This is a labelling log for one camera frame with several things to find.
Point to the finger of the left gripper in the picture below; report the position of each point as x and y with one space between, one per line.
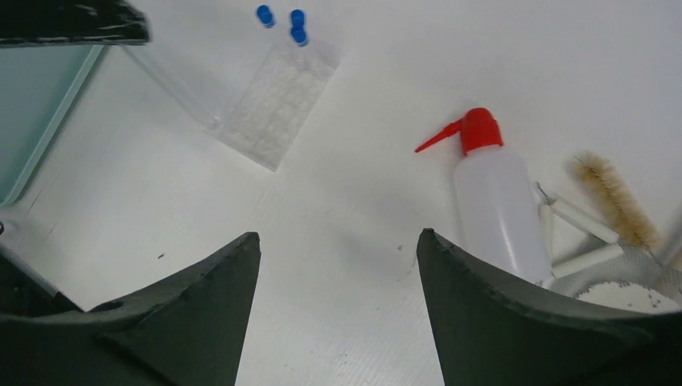
33 23

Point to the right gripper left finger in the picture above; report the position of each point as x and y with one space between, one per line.
186 329

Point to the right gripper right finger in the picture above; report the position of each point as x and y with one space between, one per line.
493 328

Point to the blue cap test tube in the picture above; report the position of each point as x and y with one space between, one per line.
299 35
297 18
265 16

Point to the teal storage bin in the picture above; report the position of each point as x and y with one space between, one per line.
38 87

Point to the red cap wash bottle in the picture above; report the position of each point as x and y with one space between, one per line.
496 206

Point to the tan test tube brush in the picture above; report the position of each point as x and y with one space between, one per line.
618 206

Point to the clear test tube rack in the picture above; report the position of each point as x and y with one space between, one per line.
252 95

